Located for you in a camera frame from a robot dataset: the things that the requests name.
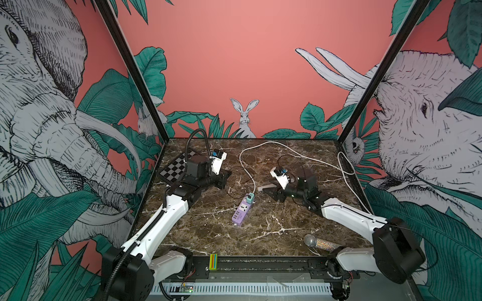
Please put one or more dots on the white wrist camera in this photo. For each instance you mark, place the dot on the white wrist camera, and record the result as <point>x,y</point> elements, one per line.
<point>280,176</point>
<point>217,158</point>

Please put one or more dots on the right black frame post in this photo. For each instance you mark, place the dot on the right black frame post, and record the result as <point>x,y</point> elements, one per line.
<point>411,18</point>

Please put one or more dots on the black white checkerboard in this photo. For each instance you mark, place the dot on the black white checkerboard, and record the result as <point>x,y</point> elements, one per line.
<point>173,171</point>

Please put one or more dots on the black frame post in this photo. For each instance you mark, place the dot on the black frame post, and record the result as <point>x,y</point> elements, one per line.
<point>107,13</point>
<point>411,18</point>

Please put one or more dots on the white ventilation grille strip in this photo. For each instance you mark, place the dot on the white ventilation grille strip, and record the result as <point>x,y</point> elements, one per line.
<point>250,288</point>

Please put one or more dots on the teal charger plug adapter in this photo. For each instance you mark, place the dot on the teal charger plug adapter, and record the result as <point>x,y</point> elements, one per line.
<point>250,198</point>

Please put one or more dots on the silver glitter microphone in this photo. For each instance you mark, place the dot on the silver glitter microphone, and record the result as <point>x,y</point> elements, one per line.
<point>314,242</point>

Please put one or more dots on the white electric toothbrush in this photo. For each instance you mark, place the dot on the white electric toothbrush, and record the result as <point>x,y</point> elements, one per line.
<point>267,186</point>

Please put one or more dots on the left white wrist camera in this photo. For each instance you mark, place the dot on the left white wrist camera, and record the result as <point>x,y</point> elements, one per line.
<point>217,158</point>

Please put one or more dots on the purple power strip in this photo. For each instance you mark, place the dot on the purple power strip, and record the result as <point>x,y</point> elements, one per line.
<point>241,212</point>

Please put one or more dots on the small green circuit board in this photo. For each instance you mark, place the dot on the small green circuit board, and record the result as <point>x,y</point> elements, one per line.
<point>186,289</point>

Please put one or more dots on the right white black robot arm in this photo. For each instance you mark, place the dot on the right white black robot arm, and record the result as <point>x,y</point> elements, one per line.
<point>394,251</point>

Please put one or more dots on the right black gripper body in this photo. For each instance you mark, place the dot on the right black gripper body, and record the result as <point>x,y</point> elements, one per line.
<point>283,192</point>

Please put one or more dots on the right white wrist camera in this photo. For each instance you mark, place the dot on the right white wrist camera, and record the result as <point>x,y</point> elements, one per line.
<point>280,176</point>

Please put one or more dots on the left black frame post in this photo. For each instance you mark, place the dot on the left black frame post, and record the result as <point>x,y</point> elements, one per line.
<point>107,13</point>

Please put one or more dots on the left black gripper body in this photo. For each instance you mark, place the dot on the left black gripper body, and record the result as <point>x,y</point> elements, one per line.
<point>212,180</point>

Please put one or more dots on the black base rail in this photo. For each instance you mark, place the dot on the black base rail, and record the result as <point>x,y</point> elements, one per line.
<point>196,267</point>

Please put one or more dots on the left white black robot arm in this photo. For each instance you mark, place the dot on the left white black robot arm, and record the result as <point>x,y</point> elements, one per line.
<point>130,271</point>

